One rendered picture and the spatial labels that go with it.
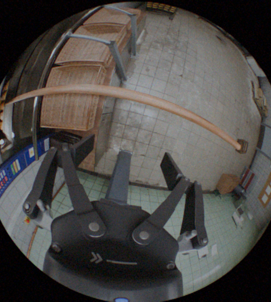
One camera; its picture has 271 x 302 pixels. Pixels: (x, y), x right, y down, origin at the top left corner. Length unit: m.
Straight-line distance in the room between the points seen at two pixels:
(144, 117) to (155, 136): 0.32
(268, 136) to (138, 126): 4.57
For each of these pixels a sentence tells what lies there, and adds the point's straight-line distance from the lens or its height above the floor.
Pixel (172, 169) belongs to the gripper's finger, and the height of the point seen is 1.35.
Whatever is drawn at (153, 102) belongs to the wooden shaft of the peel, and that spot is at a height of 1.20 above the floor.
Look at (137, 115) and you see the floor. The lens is 1.48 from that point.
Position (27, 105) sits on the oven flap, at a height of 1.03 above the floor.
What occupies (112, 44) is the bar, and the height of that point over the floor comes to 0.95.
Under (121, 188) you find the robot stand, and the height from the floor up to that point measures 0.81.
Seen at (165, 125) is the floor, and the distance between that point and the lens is 1.55.
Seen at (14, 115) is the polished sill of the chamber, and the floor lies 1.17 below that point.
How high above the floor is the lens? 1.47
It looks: 67 degrees down
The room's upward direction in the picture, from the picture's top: 180 degrees counter-clockwise
